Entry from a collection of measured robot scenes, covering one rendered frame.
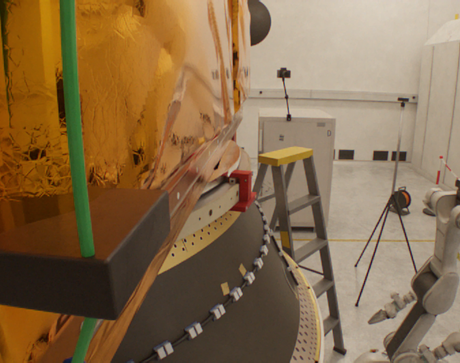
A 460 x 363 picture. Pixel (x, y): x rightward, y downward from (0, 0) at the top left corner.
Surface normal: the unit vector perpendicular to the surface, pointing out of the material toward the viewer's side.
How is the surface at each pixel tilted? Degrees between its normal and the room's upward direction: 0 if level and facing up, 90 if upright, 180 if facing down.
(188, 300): 62
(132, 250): 90
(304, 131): 90
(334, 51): 90
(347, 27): 90
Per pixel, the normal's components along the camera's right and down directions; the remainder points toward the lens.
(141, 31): 0.98, 0.07
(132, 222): 0.00, -0.96
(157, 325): 0.65, -0.28
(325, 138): -0.07, 0.29
